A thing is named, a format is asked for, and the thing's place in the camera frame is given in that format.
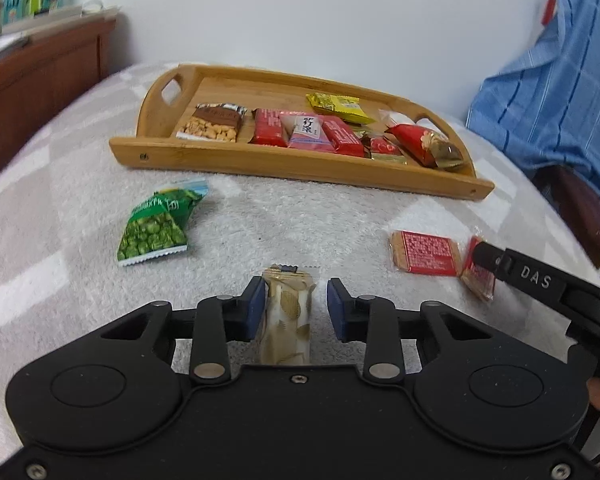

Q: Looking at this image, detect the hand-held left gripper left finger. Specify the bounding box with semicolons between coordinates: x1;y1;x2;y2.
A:
100;276;269;381

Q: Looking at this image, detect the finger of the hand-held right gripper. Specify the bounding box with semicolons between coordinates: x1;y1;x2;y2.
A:
472;242;566;308

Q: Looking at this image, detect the pink snack packet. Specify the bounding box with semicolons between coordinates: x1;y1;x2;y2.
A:
280;112;338;153

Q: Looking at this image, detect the white gold-leaf snack packet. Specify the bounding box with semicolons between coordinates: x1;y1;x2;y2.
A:
257;263;318;366

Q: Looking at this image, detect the blue plaid cloth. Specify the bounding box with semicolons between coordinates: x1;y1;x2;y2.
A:
466;0;600;188

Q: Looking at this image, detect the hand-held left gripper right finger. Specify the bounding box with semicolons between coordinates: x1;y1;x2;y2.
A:
326;277;496;381

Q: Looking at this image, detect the red square cracker packet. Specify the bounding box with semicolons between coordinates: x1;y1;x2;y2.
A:
460;235;498;303
389;230;463;277

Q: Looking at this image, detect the brown peanut snack packet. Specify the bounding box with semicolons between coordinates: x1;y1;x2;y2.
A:
176;103;247;144

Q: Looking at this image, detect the red glossy snack packet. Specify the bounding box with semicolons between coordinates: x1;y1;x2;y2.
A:
384;124;446;166

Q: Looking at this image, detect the wooden tray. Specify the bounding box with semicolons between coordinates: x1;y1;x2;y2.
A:
108;63;496;202

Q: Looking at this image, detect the green pea snack packet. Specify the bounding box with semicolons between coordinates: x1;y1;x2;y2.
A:
116;178;210;267

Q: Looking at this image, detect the brown wooden nightstand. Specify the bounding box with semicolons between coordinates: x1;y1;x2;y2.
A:
0;12;117;196

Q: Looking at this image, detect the yellow snack packet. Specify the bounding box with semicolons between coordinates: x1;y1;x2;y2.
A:
306;92;376;125

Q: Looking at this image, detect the stack of papers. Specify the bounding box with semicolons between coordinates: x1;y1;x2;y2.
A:
0;34;31;65

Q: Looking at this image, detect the small red gold snack packet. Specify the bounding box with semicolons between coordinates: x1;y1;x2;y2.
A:
362;132;408;165

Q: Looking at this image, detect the dark wooden furniture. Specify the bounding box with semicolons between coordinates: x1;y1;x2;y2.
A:
532;165;600;276

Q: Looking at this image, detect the red wafer packet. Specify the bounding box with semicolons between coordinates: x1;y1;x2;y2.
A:
250;108;293;147
320;115;366;157

